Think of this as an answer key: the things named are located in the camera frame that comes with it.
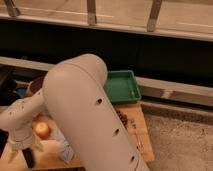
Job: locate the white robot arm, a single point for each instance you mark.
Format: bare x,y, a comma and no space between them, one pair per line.
73,94

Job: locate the small blue lid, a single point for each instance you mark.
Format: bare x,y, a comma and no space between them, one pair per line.
21,92

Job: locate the green plastic tray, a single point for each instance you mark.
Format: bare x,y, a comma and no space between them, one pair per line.
121,87

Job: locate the blue grey cloth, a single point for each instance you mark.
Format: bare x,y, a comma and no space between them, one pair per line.
66,152

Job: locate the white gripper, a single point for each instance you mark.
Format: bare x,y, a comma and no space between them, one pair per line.
22,142

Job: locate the red yellow apple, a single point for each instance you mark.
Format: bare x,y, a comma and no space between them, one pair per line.
42,130

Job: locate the purple bowl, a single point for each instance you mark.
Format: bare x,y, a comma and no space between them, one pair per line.
36,85

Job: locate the black dish brush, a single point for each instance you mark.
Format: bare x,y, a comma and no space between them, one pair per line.
29,157

